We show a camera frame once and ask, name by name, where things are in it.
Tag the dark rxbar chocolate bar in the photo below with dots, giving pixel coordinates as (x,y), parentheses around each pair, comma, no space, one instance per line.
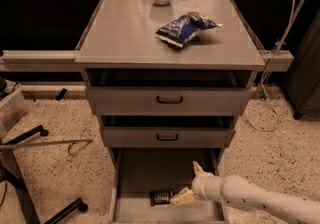
(161,197)

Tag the blue chip bag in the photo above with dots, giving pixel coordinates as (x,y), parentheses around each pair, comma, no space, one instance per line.
(183,29)

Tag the dark grey side cabinet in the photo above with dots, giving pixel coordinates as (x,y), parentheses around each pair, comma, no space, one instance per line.
(302,81)

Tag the metal hook rod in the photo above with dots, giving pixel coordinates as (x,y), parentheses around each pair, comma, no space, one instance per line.
(41,144)

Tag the bottom grey open drawer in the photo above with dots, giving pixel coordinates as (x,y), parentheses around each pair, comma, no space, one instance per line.
(141,171)

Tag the black stand base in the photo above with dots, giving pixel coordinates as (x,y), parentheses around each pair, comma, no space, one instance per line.
(10,173)

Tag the middle grey drawer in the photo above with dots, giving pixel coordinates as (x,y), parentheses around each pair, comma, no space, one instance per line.
(167,131)

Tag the grey drawer cabinet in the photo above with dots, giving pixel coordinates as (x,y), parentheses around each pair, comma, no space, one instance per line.
(123,36)

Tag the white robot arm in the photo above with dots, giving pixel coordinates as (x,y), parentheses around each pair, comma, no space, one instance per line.
(238,192)

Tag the clear plastic storage box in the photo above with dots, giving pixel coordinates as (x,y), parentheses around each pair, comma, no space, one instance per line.
(12,107)

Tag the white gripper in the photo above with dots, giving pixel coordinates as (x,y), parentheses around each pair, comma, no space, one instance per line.
(202,185)

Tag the top grey drawer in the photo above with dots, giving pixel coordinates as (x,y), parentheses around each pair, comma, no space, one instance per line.
(166,92)

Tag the small black floor block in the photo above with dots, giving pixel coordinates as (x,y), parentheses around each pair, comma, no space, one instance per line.
(61,94)

